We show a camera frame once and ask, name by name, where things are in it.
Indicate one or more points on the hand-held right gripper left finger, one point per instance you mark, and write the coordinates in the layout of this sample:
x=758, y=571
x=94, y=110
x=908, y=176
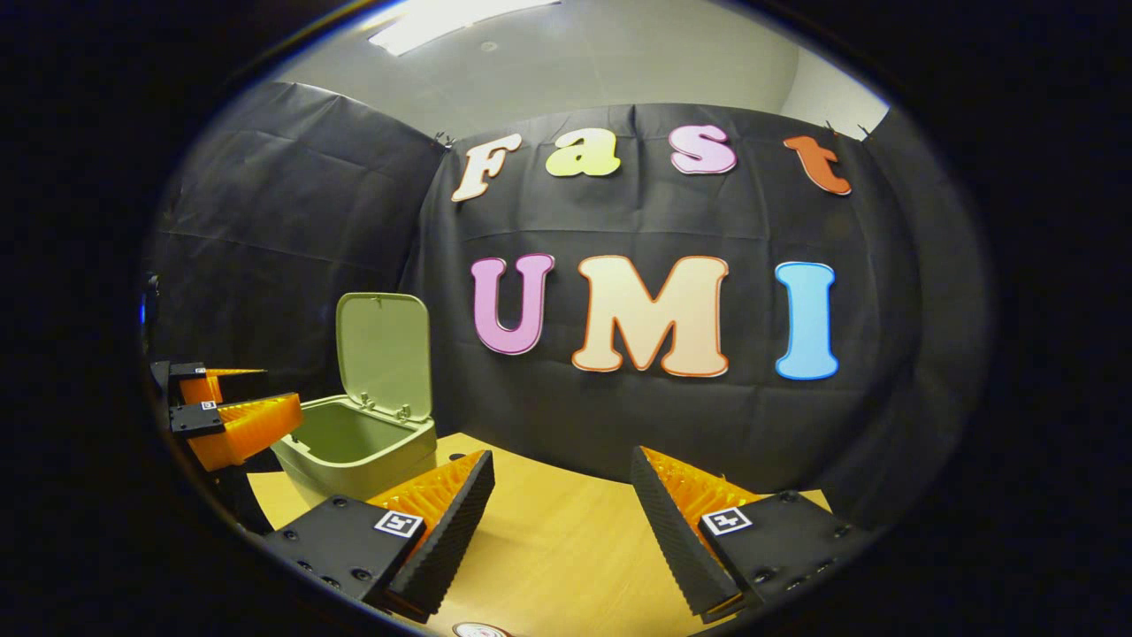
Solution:
x=451, y=522

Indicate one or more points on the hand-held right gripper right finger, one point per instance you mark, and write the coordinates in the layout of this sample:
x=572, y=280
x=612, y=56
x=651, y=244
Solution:
x=676, y=531

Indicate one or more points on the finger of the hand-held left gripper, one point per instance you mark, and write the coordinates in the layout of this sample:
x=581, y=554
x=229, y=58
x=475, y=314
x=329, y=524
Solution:
x=203, y=387
x=252, y=429

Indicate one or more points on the red pop can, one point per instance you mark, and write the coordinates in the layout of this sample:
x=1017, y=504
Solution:
x=482, y=631

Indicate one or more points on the green garbage bin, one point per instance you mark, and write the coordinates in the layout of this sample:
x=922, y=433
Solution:
x=371, y=433

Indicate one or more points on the wooden desktop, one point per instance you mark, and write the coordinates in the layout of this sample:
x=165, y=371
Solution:
x=557, y=548

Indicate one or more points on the black backdrop cloth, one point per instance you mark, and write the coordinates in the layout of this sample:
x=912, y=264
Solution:
x=619, y=221

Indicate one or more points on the ceiling light panel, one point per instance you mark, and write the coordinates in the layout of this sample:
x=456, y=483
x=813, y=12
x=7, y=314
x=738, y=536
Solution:
x=460, y=19

